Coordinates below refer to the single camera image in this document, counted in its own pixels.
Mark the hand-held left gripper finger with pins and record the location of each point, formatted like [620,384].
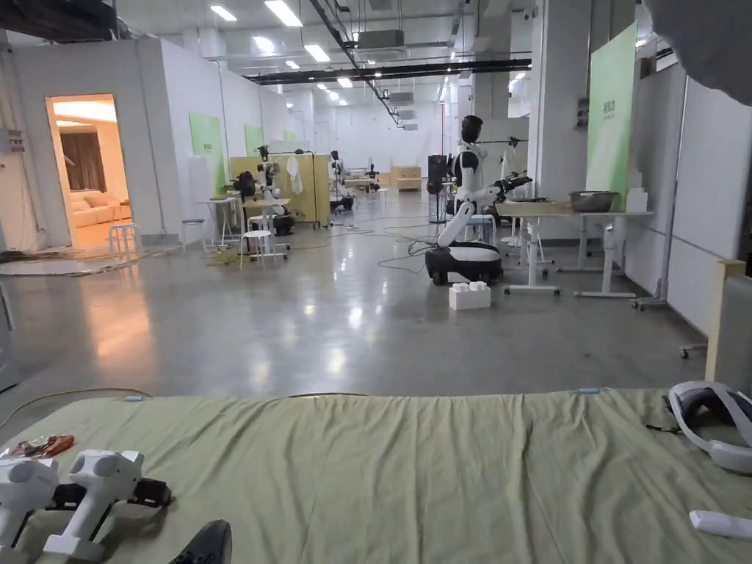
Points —
[208,543]

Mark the spare white hand-held gripper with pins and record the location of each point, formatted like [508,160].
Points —
[23,479]
[103,470]

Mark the bed with pale green sheet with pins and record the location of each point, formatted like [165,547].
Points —
[376,482]

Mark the clear bag with orange contents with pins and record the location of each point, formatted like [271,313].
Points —
[50,445]

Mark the cream sofa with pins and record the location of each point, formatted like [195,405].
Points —
[94,208]

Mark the robot at wooden desk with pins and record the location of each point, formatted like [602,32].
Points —
[267,182]

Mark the wooden cabinet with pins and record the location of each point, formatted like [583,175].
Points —
[405,178]

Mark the white black wheeled humanoid robot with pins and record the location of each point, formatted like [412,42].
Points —
[467,176]

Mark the white hand controller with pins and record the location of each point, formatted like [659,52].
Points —
[717,521]

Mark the white headset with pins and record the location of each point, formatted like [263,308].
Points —
[725,449]

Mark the green white banner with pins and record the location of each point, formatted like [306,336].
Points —
[611,117]

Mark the padded headboard with wooden frame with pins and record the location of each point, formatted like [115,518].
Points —
[737,329]

